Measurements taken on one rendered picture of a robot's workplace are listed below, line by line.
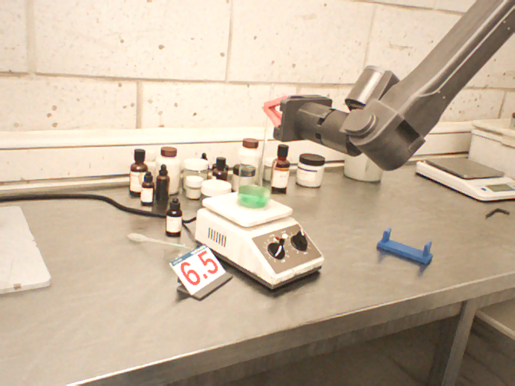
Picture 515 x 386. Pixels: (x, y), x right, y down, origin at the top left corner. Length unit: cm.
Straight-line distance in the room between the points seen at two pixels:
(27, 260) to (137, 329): 24
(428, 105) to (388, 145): 7
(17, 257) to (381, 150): 57
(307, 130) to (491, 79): 131
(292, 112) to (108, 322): 40
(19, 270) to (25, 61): 49
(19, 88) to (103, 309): 58
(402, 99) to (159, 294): 44
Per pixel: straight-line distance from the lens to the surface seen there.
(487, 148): 181
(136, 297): 81
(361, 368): 187
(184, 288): 82
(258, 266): 85
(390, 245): 106
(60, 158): 121
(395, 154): 71
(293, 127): 82
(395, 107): 70
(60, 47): 121
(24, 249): 93
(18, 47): 120
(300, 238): 89
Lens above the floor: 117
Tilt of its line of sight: 20 degrees down
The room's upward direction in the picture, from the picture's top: 7 degrees clockwise
